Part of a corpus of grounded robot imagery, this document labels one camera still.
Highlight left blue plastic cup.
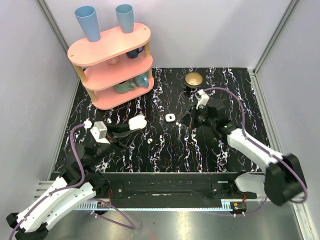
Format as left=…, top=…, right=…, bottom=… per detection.
left=74, top=5, right=101, bottom=42

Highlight gold patterned bowl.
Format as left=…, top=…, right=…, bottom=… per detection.
left=184, top=72, right=203, bottom=89

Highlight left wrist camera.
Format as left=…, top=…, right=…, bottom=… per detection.
left=90, top=121, right=110, bottom=144

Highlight pink three-tier shelf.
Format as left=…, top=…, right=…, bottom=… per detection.
left=67, top=22, right=154, bottom=110

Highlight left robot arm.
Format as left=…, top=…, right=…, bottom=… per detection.
left=6, top=117, right=147, bottom=240

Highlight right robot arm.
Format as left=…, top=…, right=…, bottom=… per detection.
left=179, top=103, right=307, bottom=206

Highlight pink cup on shelf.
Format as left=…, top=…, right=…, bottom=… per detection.
left=107, top=56, right=120, bottom=65

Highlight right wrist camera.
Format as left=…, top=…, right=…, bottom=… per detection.
left=195, top=89, right=210, bottom=110

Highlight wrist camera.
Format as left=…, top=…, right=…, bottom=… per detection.
left=195, top=89, right=210, bottom=110
left=90, top=121, right=110, bottom=144

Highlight right blue plastic cup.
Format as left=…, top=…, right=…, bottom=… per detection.
left=115, top=4, right=134, bottom=34

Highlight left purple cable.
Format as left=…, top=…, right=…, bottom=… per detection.
left=8, top=119, right=137, bottom=240

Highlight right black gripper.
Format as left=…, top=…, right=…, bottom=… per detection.
left=177, top=104, right=216, bottom=129

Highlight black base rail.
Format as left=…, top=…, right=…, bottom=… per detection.
left=96, top=172, right=257, bottom=200

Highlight purple cable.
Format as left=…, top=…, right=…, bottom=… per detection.
left=8, top=119, right=137, bottom=240
left=199, top=87, right=308, bottom=217

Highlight dark blue mug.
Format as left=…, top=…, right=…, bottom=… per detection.
left=126, top=46, right=144, bottom=59

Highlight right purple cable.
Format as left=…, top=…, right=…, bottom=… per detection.
left=199, top=87, right=308, bottom=217

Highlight blue plastic cup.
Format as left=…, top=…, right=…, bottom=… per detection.
left=115, top=4, right=134, bottom=34
left=74, top=5, right=101, bottom=42

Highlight light blue butterfly mug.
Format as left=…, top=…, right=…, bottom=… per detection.
left=133, top=73, right=149, bottom=88

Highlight white earbud charging case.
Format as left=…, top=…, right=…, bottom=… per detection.
left=165, top=113, right=176, bottom=123

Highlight white oval case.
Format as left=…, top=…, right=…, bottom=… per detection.
left=128, top=114, right=147, bottom=131

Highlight teal ceramic mug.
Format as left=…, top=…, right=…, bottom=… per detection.
left=113, top=80, right=136, bottom=94

